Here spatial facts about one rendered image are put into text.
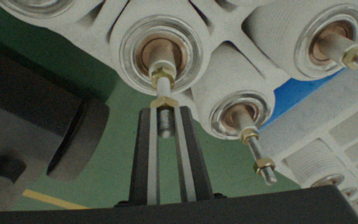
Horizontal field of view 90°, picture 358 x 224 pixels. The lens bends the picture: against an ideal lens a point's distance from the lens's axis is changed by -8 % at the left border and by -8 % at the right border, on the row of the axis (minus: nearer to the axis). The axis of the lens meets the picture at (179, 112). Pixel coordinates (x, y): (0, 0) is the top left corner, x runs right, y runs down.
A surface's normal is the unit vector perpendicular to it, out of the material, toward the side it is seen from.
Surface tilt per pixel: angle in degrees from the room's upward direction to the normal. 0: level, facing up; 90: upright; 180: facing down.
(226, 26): 0
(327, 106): 90
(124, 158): 0
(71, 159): 25
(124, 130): 0
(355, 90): 90
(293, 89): 88
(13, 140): 45
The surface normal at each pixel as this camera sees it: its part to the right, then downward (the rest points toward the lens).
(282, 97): -0.74, -0.45
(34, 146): 0.56, 0.02
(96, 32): 0.09, 0.64
